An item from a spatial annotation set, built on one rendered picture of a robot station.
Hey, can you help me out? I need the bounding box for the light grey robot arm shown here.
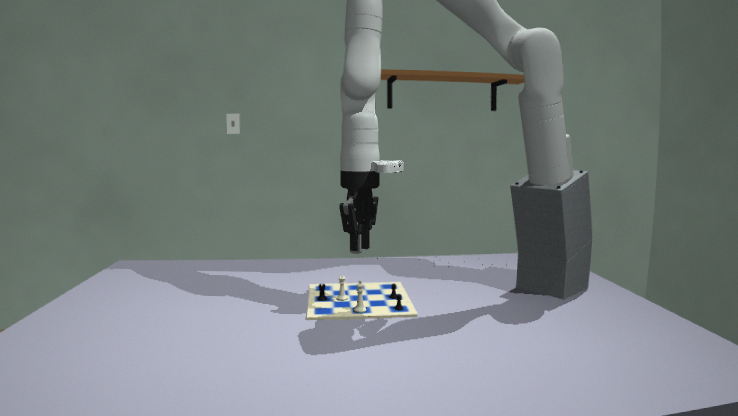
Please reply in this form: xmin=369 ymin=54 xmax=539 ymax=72
xmin=340 ymin=0 xmax=574 ymax=185

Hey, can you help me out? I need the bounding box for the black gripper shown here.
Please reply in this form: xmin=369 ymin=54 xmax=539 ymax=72
xmin=339 ymin=171 xmax=380 ymax=254

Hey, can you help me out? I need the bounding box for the blue and cream chessboard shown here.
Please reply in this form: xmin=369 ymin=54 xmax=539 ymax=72
xmin=307 ymin=282 xmax=418 ymax=320

